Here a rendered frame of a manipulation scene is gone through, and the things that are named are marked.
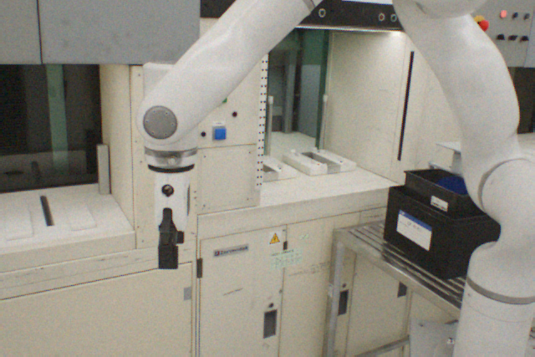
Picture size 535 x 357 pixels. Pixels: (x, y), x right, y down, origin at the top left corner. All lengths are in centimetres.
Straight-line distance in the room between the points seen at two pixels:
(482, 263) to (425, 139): 83
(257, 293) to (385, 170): 65
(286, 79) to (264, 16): 167
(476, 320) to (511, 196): 25
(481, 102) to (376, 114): 104
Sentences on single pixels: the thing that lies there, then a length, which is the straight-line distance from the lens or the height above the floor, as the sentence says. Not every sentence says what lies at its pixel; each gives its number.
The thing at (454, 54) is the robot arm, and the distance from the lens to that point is 81.
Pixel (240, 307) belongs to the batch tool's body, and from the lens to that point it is 155.
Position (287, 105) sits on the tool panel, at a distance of 237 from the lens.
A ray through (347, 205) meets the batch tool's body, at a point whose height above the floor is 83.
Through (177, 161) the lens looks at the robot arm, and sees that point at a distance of 74.
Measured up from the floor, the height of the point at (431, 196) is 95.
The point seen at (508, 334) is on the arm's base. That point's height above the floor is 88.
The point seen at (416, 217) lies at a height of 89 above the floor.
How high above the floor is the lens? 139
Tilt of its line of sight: 15 degrees down
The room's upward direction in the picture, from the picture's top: 3 degrees clockwise
